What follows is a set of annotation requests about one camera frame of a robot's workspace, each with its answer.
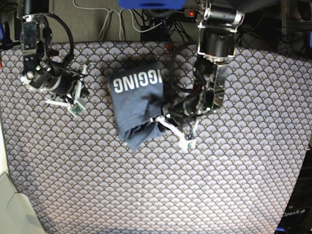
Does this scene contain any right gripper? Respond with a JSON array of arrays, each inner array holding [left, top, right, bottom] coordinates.
[[46, 70, 90, 102]]

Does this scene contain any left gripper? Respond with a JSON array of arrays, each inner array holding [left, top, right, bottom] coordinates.
[[157, 95, 202, 133]]

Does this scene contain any blue T-shirt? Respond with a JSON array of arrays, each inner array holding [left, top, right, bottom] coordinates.
[[107, 61, 164, 152]]

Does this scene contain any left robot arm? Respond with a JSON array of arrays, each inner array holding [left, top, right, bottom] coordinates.
[[154, 0, 245, 133]]

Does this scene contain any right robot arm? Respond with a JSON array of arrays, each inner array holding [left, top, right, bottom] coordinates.
[[20, 0, 90, 104]]

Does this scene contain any patterned fan tablecloth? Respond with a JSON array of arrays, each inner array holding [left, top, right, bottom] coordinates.
[[0, 41, 312, 234]]

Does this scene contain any black power strip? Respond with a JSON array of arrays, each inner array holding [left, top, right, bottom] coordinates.
[[183, 9, 201, 19]]

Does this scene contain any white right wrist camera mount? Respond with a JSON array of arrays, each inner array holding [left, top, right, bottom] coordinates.
[[45, 63, 95, 117]]

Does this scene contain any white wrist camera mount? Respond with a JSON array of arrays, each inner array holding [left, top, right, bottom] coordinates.
[[150, 114, 199, 152], [45, 63, 95, 117]]

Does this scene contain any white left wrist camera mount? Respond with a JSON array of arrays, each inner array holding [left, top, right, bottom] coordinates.
[[150, 114, 199, 152]]

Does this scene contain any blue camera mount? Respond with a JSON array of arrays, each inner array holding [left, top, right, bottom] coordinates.
[[118, 0, 187, 9]]

